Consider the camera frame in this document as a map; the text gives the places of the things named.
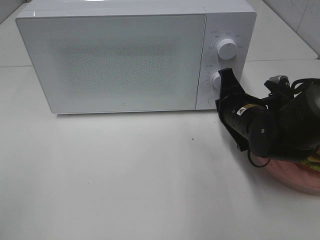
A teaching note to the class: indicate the white microwave door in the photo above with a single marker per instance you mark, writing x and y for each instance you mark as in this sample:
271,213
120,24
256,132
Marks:
116,63

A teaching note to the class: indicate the upper white power knob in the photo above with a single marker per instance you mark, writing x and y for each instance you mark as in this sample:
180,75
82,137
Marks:
226,48

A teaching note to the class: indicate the white microwave oven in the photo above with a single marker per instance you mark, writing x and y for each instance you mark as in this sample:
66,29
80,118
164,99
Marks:
223,19

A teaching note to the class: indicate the burger with cheese and lettuce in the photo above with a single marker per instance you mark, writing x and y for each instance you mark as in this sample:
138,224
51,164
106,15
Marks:
312,163

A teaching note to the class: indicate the pink speckled plate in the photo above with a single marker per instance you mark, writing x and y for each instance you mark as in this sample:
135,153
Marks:
292,175

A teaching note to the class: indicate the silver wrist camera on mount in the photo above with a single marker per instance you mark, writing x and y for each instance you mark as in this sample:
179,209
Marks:
281,80

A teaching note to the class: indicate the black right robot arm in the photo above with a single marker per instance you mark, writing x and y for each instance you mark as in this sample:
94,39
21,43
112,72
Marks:
283,126

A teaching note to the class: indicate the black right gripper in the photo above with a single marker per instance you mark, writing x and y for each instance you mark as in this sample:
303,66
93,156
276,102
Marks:
252,126

